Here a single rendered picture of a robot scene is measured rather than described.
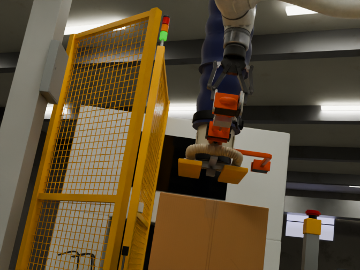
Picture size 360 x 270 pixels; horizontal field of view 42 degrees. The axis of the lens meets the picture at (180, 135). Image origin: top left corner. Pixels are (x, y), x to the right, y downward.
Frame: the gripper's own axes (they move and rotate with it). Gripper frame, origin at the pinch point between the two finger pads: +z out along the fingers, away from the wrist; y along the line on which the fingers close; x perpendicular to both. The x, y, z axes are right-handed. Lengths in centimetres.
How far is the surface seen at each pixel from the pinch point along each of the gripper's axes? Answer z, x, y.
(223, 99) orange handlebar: 0.8, 6.2, 1.8
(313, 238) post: 31, -73, -49
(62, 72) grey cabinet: -41, -97, 90
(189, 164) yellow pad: 12.2, -42.9, 10.7
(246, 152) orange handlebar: -1, -63, -14
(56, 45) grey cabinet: -50, -83, 92
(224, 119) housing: 2.0, -9.4, 0.3
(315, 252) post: 37, -73, -51
